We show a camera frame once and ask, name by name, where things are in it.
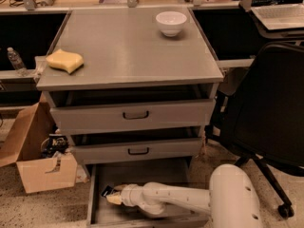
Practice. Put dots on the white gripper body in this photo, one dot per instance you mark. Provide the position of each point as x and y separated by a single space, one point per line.
128 195

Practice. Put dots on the dark blue rxbar wrapper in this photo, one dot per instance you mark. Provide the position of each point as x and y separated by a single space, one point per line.
107 191

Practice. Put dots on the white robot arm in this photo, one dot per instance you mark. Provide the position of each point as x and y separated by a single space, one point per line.
230 201

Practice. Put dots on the grey bottom drawer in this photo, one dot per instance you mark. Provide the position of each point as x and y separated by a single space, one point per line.
102 214

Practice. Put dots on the grey drawer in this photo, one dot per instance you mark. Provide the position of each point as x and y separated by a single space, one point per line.
136 145
102 214
107 118

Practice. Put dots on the grey middle drawer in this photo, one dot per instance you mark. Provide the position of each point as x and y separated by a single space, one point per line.
136 145

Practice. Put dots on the grey top drawer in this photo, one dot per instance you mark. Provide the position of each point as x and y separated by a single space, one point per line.
107 118

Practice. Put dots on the grey drawer cabinet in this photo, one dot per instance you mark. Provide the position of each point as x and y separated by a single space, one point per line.
128 60

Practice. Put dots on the dark snack bag in box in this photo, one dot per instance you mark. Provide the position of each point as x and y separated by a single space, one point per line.
54 143

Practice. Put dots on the brown cardboard box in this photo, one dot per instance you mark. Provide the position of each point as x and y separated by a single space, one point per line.
22 146

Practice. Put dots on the yellow sponge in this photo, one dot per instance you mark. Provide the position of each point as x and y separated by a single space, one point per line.
67 61

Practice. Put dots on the black office chair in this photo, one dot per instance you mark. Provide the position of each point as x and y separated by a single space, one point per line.
263 120

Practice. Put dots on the clear plastic water bottle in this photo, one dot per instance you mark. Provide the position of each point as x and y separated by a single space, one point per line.
17 62

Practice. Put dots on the white ceramic bowl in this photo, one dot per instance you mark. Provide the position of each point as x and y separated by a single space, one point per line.
170 23

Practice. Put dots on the silver laptop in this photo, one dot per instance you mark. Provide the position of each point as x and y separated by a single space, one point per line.
279 14

